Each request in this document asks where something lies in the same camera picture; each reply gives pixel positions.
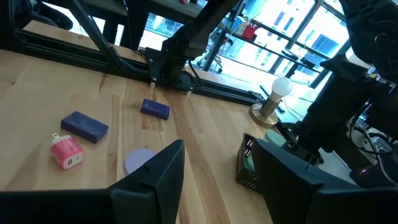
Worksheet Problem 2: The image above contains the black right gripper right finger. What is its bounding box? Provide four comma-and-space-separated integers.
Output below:
253, 139, 398, 224

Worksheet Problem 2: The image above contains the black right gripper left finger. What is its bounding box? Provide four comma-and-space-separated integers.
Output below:
0, 139, 186, 224

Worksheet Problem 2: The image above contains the red usb wall charger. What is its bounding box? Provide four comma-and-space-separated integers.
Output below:
50, 133, 85, 170

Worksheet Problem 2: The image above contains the hourglass with pale purple caps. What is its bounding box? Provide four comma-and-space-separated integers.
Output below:
123, 147, 156, 176

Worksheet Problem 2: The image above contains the dark blue rectangular box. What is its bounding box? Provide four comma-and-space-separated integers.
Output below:
139, 98, 171, 121
60, 111, 109, 144

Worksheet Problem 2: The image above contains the black slotted plastic basket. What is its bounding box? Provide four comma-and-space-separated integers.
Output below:
235, 133, 324, 194

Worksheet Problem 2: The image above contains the light bulb on brass base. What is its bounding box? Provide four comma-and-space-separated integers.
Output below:
248, 77, 293, 129

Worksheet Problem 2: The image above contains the red desk container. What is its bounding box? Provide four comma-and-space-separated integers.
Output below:
242, 23, 258, 40

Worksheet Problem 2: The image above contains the black aluminium table frame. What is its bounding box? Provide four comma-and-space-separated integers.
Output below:
0, 0, 299, 141

